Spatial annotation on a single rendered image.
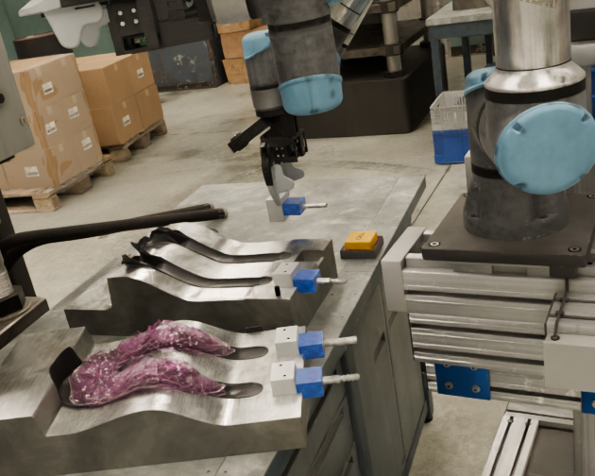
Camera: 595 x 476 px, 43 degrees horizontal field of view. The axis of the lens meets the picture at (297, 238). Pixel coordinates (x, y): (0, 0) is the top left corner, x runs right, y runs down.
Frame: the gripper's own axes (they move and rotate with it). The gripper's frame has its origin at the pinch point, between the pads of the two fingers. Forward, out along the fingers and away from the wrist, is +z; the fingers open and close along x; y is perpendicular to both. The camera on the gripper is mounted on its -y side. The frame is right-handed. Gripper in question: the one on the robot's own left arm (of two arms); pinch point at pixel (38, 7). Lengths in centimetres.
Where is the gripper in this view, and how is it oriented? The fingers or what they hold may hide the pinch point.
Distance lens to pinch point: 97.3
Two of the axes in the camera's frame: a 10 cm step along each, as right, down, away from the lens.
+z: -9.8, 1.6, 0.8
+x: 0.4, -2.6, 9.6
